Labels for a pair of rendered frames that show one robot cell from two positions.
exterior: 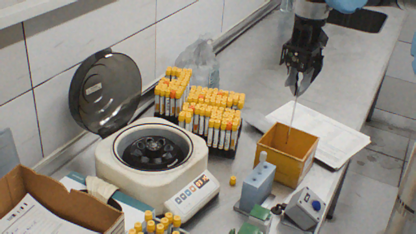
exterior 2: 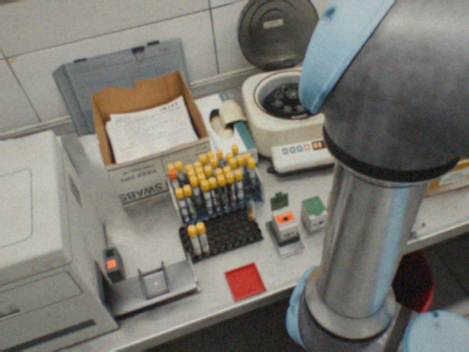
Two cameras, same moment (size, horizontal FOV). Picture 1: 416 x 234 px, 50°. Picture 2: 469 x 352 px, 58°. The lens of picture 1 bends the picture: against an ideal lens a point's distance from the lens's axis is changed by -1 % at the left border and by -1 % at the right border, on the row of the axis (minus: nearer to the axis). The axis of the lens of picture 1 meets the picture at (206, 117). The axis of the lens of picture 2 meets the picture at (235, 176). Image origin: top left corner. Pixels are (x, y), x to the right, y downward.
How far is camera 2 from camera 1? 49 cm
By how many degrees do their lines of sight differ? 41
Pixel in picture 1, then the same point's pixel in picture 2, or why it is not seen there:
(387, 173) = not seen: outside the picture
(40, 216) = (179, 116)
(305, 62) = not seen: hidden behind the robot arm
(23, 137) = (198, 50)
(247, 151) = not seen: hidden behind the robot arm
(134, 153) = (274, 94)
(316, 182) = (455, 203)
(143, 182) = (256, 121)
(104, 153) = (250, 85)
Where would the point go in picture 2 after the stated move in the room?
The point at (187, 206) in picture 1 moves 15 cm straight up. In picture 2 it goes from (290, 159) to (291, 112)
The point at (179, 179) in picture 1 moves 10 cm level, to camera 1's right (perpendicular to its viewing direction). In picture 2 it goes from (291, 132) to (324, 152)
